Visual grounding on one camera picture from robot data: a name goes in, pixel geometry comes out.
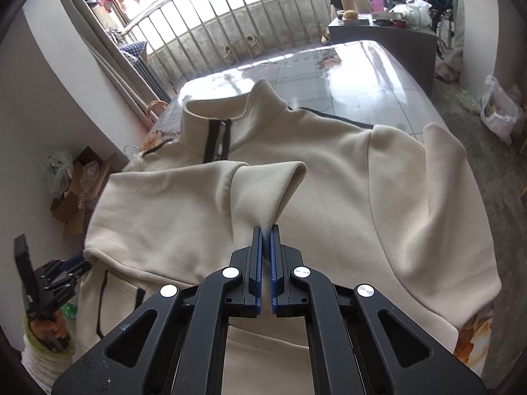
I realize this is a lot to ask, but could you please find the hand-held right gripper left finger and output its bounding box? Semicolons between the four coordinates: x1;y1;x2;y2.
51;225;264;395

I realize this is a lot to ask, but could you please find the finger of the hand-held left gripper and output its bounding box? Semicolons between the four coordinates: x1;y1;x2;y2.
57;254;92;281

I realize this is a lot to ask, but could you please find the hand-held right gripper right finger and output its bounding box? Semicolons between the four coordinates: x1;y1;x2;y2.
269;224;488;395

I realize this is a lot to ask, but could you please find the cream zip jacket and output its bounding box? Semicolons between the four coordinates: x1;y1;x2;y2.
76;79;502;395

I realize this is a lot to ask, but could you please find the person's left hand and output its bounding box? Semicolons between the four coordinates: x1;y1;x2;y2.
27;310;70;353

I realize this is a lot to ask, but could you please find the brown cardboard box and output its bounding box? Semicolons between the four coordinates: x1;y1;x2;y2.
50;146;118;241

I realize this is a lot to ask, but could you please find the clear crumpled plastic bag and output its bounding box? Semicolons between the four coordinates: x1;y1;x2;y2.
78;160;101;210

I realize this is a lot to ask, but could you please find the white plastic bag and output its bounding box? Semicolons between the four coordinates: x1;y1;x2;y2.
46;150;75;194

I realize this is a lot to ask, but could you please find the wicker basket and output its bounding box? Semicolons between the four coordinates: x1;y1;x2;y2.
146;100;169;126

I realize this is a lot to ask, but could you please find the blue dotted cloth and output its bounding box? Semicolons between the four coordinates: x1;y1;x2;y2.
119;40;148;64

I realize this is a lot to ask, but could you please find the metal balcony railing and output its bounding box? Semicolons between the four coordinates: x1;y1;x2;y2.
124;0;396;91

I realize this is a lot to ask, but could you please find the dark side table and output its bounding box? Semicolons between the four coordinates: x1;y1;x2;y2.
328;22;439;97

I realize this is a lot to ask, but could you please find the translucent plastic bag with pink contents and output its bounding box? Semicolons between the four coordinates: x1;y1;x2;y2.
480;75;525;145

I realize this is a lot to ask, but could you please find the wheelchair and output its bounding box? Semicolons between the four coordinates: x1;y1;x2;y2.
430;6;456;60

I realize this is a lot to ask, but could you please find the white shopping bag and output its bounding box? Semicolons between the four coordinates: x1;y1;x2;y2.
405;0;432;29

